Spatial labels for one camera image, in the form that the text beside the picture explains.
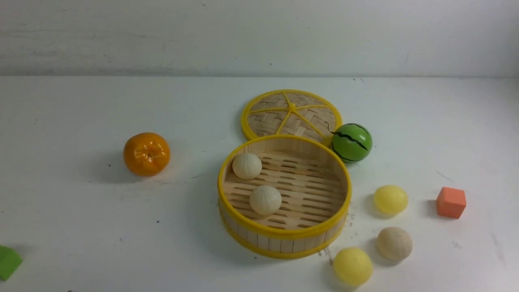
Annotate white bun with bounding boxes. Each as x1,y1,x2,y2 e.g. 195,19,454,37
376,227,413,262
249,185,282,216
232,153,262,180

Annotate yellow bun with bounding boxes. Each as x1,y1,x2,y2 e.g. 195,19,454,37
332,247,374,286
374,185,409,216

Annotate yellow bun bottom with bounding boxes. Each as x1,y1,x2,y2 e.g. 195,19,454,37
332,247,374,286

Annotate woven bamboo steamer lid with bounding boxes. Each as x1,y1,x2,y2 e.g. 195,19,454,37
240,89,343,146

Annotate bamboo steamer tray yellow rim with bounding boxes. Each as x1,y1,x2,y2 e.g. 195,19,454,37
217,135,352,259

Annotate green toy watermelon ball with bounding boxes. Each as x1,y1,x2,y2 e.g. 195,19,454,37
330,123,373,163

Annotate orange toy tangerine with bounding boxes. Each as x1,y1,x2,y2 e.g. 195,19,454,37
123,132,171,177

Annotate orange foam cube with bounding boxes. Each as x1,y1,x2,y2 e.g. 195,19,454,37
436,187,467,219

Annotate green foam block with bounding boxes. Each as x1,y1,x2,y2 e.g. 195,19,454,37
0,245,23,281

